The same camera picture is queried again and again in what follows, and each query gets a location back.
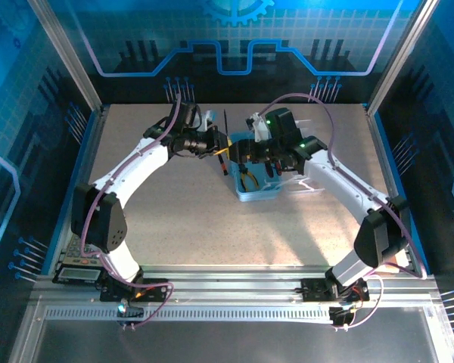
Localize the yellow black needle nose pliers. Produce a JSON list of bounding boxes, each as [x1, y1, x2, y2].
[[238, 166, 260, 192]]

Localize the small red black screwdriver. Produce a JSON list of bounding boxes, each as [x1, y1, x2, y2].
[[218, 108, 230, 178]]

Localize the blue tool case clear lid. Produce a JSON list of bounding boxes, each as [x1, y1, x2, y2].
[[229, 117, 325, 203]]

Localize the brown flat block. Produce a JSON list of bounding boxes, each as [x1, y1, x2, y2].
[[378, 259, 409, 275]]

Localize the grey desk calculator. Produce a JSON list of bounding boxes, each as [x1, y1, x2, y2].
[[51, 234, 113, 285]]

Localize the black connector block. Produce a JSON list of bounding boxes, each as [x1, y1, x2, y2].
[[116, 300, 145, 325], [328, 305, 356, 329]]

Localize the grey metal panel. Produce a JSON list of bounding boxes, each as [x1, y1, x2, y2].
[[7, 317, 454, 363]]

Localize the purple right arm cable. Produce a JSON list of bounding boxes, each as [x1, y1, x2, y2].
[[259, 93, 428, 332]]

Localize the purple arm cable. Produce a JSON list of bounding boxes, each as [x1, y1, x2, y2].
[[81, 92, 183, 332], [259, 93, 428, 332]]

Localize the aluminium mounting rail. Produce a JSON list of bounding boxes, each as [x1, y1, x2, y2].
[[30, 264, 442, 306]]

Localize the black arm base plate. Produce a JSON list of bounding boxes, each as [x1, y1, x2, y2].
[[300, 277, 371, 303], [99, 278, 176, 303]]

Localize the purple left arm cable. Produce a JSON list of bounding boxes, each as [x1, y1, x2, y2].
[[81, 92, 183, 332]]

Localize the aluminium frame post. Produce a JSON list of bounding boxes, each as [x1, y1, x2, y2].
[[25, 0, 109, 116], [364, 0, 442, 116]]

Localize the slotted grey cable duct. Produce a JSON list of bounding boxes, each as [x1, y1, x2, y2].
[[43, 306, 431, 321]]

